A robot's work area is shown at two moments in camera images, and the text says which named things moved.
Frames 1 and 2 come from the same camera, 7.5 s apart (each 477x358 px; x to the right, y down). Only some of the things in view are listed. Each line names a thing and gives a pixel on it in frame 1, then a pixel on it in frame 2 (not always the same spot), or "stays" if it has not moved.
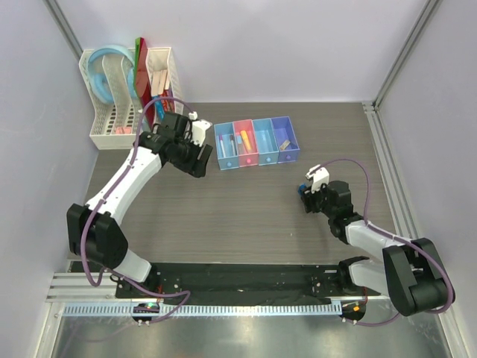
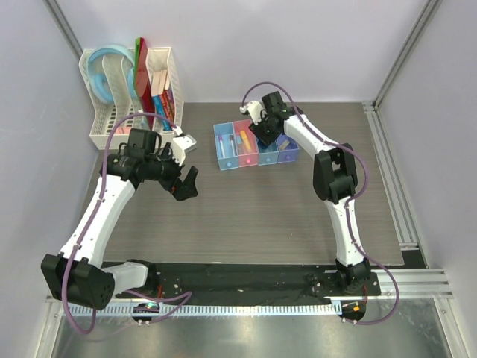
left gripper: x=195 y=167 → x=181 y=189
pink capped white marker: x=222 y=146 stays
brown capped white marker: x=232 y=141 stays
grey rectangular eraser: x=285 y=145 stays
